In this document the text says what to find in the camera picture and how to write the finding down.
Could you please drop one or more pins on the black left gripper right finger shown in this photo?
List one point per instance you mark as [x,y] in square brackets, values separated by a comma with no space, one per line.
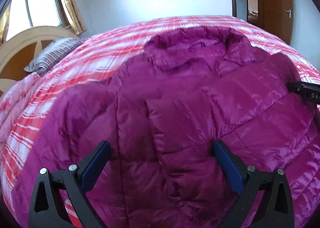
[276,206]

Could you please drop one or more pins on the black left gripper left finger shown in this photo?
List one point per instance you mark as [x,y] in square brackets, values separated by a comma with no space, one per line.
[46,205]

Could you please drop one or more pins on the magenta quilted down jacket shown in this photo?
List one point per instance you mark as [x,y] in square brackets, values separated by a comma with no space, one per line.
[161,111]

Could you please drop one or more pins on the brown wooden door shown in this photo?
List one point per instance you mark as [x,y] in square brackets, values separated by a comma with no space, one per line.
[273,18]

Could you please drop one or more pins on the pink floral folded quilt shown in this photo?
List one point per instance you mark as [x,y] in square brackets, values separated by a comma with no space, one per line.
[14,101]

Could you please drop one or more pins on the cream wooden headboard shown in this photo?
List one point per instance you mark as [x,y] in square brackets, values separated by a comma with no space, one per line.
[21,49]

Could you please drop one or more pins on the grey striped pillow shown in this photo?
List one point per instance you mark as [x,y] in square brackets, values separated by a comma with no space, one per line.
[52,54]

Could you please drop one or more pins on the red white plaid bedsheet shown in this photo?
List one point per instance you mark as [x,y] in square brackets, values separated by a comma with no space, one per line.
[100,56]

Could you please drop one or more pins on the yellow curtain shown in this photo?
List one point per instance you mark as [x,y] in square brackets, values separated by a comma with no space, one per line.
[71,1]

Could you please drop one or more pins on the silver door handle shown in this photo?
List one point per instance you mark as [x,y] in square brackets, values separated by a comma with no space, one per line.
[289,12]

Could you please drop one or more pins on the window with frame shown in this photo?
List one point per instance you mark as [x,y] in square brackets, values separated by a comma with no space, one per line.
[25,14]

